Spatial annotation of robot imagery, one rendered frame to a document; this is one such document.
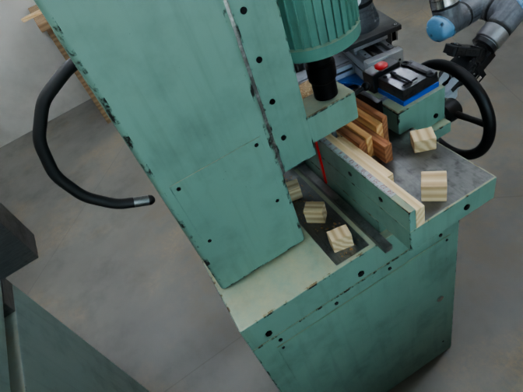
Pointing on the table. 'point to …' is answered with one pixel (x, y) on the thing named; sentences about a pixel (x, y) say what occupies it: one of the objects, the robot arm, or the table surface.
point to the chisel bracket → (330, 112)
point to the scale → (359, 168)
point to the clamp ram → (372, 100)
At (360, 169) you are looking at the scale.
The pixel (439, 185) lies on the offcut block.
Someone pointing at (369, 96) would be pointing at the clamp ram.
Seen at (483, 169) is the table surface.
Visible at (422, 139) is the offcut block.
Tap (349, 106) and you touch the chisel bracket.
